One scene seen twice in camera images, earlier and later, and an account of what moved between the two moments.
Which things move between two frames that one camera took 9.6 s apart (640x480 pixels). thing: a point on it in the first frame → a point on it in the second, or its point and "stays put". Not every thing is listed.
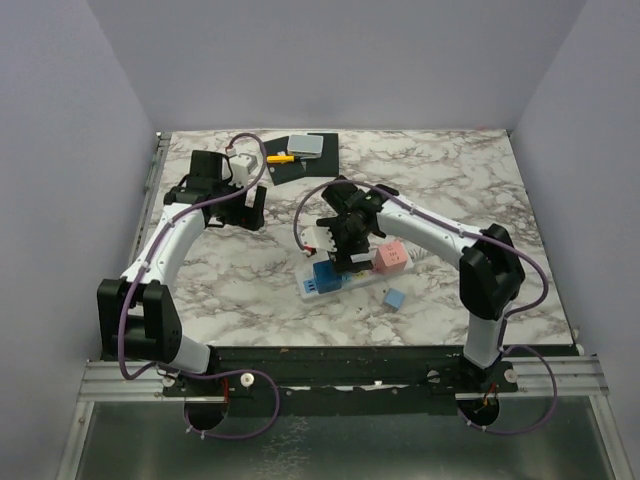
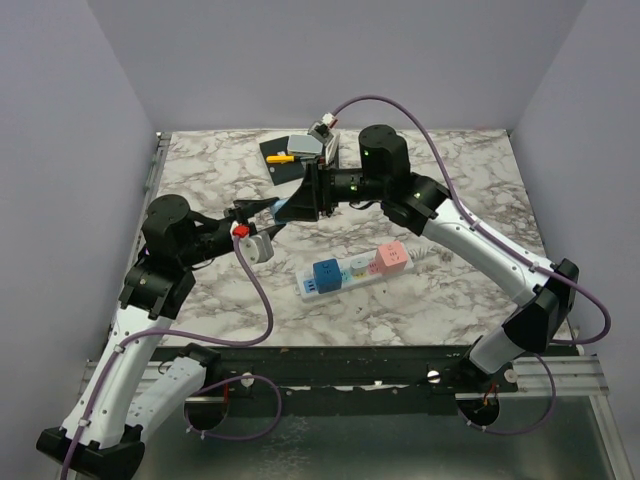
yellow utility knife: x=280 y=159 stays put
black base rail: x=349 y=381 stays put
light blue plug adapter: x=393 y=299 → x=276 y=205
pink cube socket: x=391 y=258 stays put
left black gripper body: x=235 y=212 → x=232 y=214
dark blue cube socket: x=325 y=277 stays put
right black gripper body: x=348 y=241 → x=328 y=190
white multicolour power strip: x=306 y=284 stays put
